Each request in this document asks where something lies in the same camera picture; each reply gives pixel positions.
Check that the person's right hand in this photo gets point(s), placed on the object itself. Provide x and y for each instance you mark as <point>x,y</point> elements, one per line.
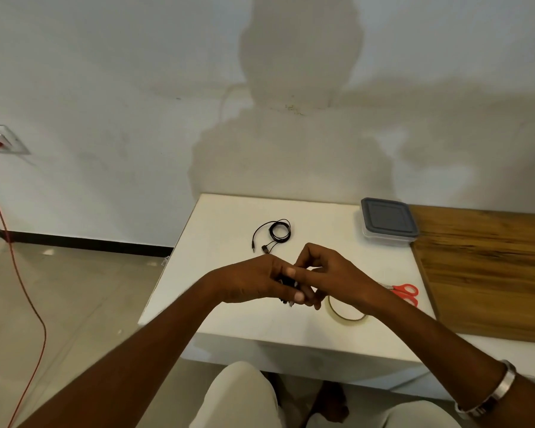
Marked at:
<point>343,280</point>

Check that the person's left hand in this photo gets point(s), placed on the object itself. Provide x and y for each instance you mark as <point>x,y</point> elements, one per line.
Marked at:
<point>249,280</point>

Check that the clear tape roll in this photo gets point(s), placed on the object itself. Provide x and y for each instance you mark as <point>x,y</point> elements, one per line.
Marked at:
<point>339,317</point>

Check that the container with grey lid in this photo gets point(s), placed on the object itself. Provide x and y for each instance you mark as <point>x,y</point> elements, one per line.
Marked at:
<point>389,218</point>

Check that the person's left forearm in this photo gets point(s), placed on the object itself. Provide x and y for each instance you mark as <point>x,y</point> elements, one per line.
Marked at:
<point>125,369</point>

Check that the person's right forearm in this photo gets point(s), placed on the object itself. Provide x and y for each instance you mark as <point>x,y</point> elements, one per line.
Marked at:
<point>450,352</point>

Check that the person's white trousers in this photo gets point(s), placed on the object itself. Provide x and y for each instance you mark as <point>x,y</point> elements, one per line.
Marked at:
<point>232,396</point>

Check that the person's right foot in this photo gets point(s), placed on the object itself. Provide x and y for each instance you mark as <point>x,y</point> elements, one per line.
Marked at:
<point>330,403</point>

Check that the brown wooden board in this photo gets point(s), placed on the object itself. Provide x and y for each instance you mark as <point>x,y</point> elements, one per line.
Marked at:
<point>486,271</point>

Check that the black skirting board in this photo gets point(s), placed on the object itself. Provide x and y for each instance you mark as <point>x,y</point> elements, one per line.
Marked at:
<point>93,245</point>

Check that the white wall socket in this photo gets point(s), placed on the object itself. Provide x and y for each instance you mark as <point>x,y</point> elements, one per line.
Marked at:
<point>9,134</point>

